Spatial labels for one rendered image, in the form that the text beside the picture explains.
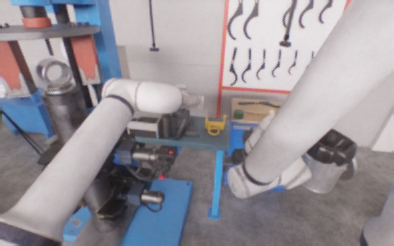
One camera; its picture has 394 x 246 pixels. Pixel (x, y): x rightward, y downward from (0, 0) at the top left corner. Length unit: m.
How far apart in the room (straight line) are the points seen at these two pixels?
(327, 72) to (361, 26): 0.06
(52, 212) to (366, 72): 0.62
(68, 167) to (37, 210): 0.11
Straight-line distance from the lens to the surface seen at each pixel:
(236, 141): 2.14
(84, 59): 1.30
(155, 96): 0.71
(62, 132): 1.45
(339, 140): 2.82
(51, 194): 0.58
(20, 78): 1.42
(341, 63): 0.30
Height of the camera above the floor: 1.90
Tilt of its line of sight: 30 degrees down
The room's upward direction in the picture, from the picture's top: 1 degrees clockwise
